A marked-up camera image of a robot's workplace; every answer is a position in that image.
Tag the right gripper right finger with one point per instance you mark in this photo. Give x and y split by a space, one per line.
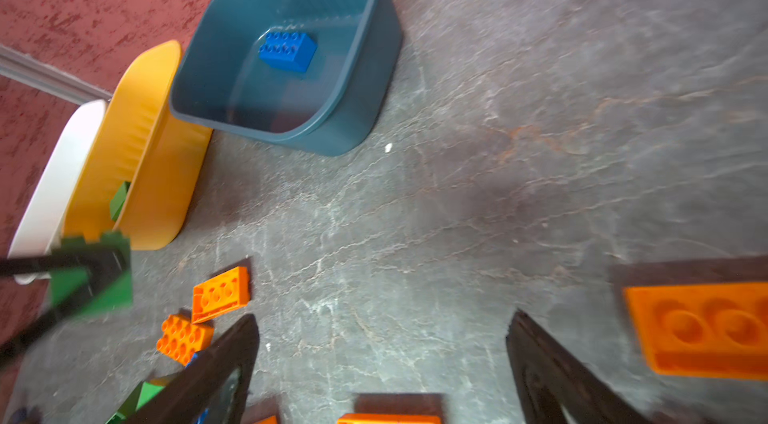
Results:
553 386

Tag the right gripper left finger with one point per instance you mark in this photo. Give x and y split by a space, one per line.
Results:
215 385

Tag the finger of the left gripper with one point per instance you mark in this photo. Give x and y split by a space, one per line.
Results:
100 264
84 301

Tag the green lego brick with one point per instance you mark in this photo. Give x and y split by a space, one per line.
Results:
117 202
65 281
141 394

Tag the orange lego brick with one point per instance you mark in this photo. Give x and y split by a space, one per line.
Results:
388 419
702 330
221 294

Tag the blue long lego brick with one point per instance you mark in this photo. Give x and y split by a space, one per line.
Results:
292 51

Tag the large orange lego plate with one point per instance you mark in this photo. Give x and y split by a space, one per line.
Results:
181 339

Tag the white plastic bin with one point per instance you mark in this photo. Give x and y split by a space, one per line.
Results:
40 228

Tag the yellow plastic bin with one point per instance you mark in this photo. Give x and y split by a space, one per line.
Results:
140 141

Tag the teal plastic bin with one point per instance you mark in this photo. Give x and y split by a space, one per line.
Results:
311 75

